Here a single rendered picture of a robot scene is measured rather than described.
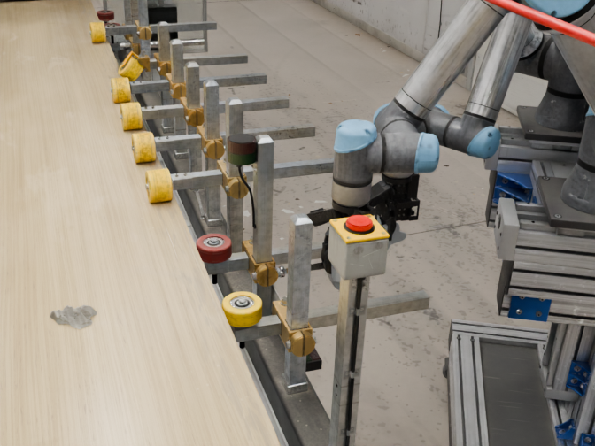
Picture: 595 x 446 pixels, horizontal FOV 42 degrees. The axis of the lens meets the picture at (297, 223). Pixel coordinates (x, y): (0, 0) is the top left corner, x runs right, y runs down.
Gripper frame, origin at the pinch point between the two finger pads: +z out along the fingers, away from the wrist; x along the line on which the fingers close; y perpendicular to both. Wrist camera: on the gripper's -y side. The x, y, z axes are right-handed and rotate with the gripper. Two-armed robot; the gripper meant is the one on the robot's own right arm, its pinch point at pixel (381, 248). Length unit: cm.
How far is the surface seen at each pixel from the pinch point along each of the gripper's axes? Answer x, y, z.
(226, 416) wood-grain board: -55, -53, -7
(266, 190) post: -5.7, -31.6, -22.2
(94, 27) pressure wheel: 172, -52, -14
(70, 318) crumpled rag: -22, -75, -8
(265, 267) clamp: -8.1, -32.3, -4.4
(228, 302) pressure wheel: -24, -45, -8
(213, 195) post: 44, -32, 3
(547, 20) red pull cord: -101, -39, -82
